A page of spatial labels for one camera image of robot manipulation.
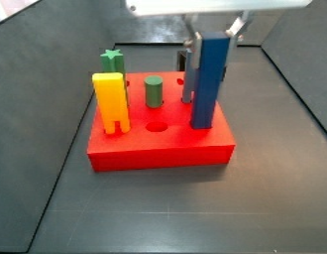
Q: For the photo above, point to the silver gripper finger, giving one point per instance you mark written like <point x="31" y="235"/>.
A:
<point x="237" y="30"/>

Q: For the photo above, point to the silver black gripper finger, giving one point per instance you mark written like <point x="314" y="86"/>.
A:
<point x="194" y="43"/>

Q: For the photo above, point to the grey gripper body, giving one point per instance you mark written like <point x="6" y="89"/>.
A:
<point x="174" y="7"/>

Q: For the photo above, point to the blue rectangular block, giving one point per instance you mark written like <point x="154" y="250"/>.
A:
<point x="210" y="60"/>

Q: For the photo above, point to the red peg board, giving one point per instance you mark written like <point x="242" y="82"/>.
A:
<point x="162" y="141"/>

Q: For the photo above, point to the grey-blue arch block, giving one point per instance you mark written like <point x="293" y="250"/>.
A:
<point x="190" y="78"/>

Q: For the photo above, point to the green cylinder peg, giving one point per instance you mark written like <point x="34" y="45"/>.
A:
<point x="154" y="91"/>

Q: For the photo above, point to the green star block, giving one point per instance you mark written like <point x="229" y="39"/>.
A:
<point x="112" y="61"/>

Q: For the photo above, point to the yellow arch block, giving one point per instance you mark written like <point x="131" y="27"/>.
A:
<point x="110" y="89"/>

